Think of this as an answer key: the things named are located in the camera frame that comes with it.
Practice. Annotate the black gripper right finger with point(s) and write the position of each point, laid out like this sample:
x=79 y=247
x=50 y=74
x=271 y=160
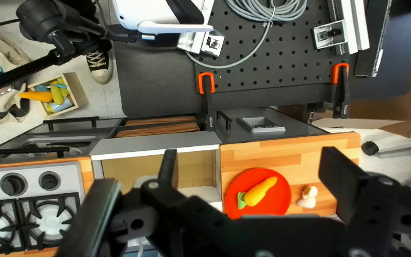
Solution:
x=353 y=189

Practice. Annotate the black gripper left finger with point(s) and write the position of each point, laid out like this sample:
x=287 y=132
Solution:
x=87 y=234

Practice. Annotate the orange carrot toy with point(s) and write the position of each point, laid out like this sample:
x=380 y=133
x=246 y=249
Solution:
x=255 y=194

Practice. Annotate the beige mushroom toy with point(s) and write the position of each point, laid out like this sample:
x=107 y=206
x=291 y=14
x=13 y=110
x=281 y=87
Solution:
x=308 y=197

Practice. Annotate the toy gas stove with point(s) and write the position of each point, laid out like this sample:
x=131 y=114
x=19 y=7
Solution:
x=37 y=203

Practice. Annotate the red plate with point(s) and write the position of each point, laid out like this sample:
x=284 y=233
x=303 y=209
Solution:
x=275 y=202

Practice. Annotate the white toy sink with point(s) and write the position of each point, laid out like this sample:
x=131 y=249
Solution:
x=134 y=160

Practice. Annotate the wooden toy box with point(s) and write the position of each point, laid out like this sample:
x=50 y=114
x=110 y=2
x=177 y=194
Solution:
x=59 y=94

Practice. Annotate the orange black clamp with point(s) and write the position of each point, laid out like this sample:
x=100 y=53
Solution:
x=340 y=92
x=206 y=86

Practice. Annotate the black pegboard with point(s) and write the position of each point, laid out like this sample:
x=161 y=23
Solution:
x=284 y=43

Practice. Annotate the black white sneaker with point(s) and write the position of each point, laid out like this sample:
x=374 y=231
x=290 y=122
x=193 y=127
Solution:
x=99 y=63

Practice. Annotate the black camera tripod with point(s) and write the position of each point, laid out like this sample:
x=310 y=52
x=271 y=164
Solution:
x=59 y=24

